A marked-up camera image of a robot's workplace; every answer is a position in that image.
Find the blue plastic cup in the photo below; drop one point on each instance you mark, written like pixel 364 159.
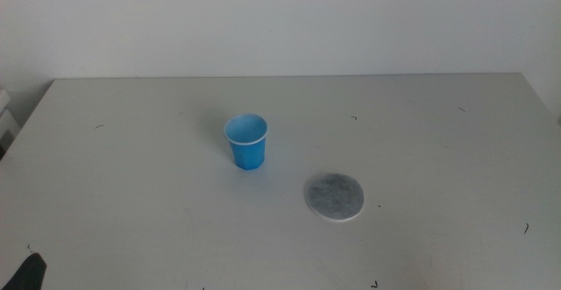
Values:
pixel 249 154

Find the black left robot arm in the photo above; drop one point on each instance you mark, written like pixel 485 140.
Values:
pixel 27 274

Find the grey round cup mat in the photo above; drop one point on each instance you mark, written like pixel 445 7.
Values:
pixel 334 196

